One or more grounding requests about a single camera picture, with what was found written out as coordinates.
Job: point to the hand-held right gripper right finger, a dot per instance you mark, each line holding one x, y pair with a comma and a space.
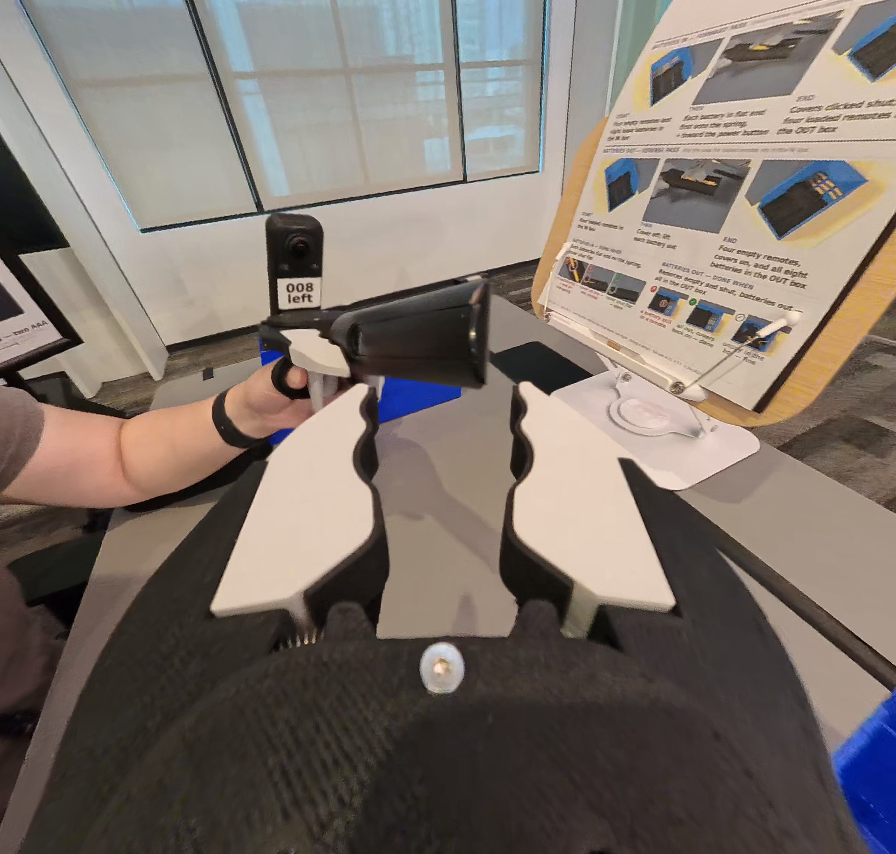
588, 518

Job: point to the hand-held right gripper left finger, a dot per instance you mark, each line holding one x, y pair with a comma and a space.
301, 518

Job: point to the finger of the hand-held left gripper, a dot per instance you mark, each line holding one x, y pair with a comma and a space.
315, 350

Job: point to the black remote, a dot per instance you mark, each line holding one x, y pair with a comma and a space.
420, 336

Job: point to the blue plastic bin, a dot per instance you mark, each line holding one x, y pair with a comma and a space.
420, 399
868, 777

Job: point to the person's left forearm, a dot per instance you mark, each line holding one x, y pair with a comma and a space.
126, 448

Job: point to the person's left hand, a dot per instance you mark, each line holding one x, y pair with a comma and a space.
273, 413

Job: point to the black wristband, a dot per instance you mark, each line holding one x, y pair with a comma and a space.
234, 423

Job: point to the black wrist rest pad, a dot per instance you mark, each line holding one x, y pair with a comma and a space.
196, 483

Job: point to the black framed window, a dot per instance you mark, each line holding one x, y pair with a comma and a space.
280, 83

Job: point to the black framed marker sign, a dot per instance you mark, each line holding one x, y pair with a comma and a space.
28, 322

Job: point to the person's grey-brown t-shirt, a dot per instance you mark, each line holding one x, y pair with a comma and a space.
17, 434

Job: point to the printed instruction sheet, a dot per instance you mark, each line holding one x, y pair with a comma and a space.
735, 167

